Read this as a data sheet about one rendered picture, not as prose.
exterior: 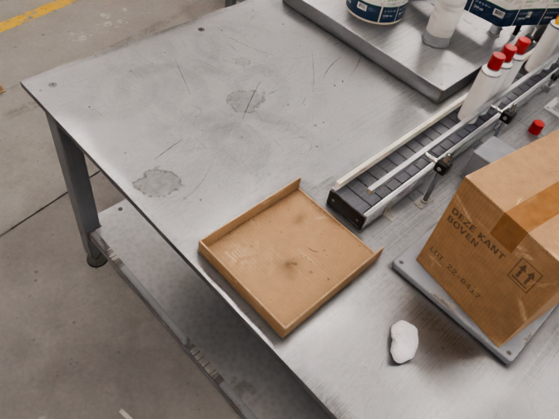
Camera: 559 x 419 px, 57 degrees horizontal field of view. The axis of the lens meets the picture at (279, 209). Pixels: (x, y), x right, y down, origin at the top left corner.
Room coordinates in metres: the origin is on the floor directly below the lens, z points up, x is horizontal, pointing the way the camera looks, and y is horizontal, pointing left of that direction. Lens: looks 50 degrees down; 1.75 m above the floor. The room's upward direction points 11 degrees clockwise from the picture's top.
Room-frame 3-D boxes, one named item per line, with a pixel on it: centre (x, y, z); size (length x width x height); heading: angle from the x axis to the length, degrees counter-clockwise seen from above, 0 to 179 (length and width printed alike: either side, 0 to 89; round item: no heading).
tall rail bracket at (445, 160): (0.90, -0.33, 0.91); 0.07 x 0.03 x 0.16; 52
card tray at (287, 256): (0.65, -0.04, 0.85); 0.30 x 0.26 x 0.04; 142
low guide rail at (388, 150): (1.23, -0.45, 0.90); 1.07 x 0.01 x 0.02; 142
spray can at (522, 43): (1.28, -0.53, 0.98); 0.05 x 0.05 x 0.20
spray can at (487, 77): (1.18, -0.45, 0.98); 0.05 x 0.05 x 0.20
